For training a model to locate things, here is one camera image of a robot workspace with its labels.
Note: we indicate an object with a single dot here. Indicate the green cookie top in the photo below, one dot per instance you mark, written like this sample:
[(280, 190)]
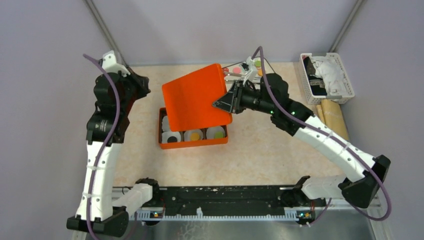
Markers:
[(258, 64)]

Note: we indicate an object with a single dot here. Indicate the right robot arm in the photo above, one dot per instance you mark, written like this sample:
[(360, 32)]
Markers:
[(362, 172)]

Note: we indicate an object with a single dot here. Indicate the strawberry pattern tray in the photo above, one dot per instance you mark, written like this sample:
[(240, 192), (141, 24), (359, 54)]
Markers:
[(243, 66)]

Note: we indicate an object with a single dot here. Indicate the white cloth in basket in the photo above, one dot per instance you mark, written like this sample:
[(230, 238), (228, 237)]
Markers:
[(332, 75)]

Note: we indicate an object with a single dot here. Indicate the green cookie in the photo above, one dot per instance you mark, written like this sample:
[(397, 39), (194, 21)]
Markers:
[(219, 135), (258, 64)]

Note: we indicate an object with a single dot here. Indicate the orange box lid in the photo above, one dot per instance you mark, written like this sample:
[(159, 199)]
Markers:
[(189, 99)]

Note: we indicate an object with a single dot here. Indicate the metal tongs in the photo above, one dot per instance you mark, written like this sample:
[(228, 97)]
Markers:
[(231, 76)]

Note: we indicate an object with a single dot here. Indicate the orange cookie box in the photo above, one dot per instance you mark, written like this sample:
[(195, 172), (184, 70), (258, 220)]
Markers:
[(207, 134)]

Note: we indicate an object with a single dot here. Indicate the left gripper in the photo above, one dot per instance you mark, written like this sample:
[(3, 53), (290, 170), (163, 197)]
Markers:
[(141, 82)]

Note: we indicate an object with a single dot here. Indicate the tan folded cloth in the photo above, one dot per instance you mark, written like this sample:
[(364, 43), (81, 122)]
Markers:
[(330, 113)]

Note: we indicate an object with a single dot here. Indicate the white plastic basket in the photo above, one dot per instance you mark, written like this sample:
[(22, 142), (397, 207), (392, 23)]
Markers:
[(315, 100)]

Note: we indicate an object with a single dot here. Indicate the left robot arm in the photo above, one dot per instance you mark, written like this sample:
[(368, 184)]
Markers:
[(97, 212)]

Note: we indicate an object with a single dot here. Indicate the black item in basket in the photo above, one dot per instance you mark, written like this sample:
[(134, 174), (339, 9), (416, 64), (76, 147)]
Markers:
[(316, 83)]

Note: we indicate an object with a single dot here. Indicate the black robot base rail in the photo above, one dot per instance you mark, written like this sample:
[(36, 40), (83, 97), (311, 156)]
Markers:
[(228, 202)]

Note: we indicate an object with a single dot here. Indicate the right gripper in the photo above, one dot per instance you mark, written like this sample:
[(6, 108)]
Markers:
[(231, 101)]

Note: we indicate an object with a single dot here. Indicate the green cookie bottom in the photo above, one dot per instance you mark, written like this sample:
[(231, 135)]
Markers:
[(219, 135)]

